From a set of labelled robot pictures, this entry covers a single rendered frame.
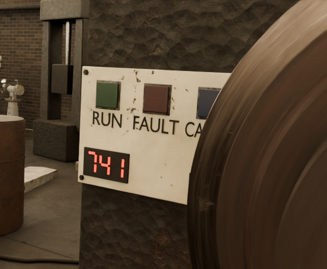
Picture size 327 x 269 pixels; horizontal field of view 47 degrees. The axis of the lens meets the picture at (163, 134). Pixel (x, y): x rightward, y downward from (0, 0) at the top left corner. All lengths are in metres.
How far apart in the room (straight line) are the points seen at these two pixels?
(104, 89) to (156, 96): 0.08
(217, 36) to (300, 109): 0.24
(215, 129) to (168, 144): 0.17
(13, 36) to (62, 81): 3.87
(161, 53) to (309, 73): 0.27
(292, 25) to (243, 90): 0.07
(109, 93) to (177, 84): 0.11
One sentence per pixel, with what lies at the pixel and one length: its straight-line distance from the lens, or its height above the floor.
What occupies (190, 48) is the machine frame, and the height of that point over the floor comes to 1.27.
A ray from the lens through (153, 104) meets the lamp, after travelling 0.51.
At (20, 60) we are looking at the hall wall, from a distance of 9.35.
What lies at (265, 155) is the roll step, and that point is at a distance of 0.31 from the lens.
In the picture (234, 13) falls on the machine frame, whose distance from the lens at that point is 0.51.
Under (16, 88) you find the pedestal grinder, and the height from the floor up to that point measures 0.95.
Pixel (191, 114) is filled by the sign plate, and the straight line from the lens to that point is 0.49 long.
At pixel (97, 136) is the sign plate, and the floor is 1.14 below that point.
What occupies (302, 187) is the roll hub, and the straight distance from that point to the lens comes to 0.25.
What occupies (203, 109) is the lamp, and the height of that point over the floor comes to 1.19.
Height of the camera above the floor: 1.22
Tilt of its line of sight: 7 degrees down
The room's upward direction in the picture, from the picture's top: 4 degrees clockwise
